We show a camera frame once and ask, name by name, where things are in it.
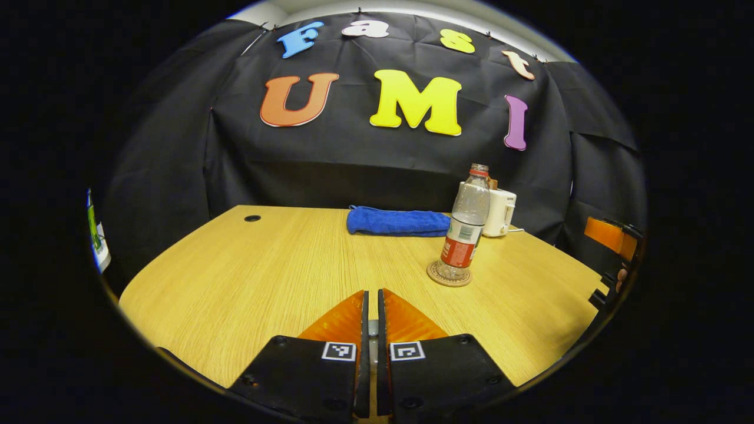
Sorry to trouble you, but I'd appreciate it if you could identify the white toaster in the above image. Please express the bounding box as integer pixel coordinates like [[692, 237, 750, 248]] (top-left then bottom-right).
[[458, 181, 517, 238]]

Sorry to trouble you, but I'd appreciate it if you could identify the white side desk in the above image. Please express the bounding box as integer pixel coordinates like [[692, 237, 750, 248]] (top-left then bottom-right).
[[94, 221, 113, 274]]

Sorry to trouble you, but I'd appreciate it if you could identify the green drink bottle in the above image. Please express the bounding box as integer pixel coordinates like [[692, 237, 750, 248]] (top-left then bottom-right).
[[87, 188, 104, 254]]

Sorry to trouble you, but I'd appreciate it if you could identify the round brown coaster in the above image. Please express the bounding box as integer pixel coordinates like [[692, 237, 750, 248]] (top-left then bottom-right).
[[426, 260, 473, 288]]

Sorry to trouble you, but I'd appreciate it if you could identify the black backdrop cloth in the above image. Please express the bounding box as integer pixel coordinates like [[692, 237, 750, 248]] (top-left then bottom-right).
[[100, 12, 649, 295]]

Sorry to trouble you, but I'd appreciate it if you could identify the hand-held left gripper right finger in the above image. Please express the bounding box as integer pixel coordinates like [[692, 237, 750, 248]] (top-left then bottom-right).
[[376, 288, 516, 423]]

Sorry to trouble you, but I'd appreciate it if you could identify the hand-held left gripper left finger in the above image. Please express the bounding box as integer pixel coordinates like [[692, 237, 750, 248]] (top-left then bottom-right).
[[228, 290, 371, 420]]

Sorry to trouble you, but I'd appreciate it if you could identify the clear plastic water bottle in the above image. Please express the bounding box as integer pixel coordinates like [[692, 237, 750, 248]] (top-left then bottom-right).
[[436, 163, 491, 281]]

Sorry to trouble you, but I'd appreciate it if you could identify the blue towel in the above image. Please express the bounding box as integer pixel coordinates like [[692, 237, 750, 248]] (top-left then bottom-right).
[[346, 205, 452, 238]]

